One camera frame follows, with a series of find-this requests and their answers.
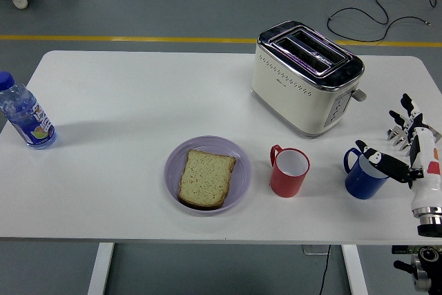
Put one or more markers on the black table control panel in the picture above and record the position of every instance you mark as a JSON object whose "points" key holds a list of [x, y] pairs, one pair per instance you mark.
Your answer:
{"points": [[404, 250]]}

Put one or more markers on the cream toaster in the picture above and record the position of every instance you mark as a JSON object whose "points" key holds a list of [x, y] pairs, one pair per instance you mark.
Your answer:
{"points": [[293, 101]]}

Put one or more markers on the white table leg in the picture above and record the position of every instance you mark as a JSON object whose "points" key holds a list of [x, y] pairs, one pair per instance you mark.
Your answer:
{"points": [[100, 271], [355, 271]]}

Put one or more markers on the purple plate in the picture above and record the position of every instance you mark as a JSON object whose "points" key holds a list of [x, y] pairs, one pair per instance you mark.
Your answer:
{"points": [[172, 174]]}

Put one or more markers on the steel toast tongs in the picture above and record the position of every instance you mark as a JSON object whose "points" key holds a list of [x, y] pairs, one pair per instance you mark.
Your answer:
{"points": [[397, 136]]}

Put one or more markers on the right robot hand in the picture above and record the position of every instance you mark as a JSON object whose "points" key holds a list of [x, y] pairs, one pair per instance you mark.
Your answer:
{"points": [[426, 184]]}

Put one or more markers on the bread slice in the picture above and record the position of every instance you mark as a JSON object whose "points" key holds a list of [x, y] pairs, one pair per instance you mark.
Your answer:
{"points": [[207, 179]]}

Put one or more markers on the red cup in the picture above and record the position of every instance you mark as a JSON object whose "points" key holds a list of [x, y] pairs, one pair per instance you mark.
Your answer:
{"points": [[286, 186]]}

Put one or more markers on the plastic water bottle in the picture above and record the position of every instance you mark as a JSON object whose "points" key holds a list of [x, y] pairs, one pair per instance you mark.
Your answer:
{"points": [[29, 119]]}

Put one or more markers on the blue cup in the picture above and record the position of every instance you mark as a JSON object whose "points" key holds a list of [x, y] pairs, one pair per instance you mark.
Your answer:
{"points": [[362, 186]]}

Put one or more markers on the grey box under table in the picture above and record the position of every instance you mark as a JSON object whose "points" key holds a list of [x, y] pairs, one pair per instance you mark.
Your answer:
{"points": [[312, 250]]}

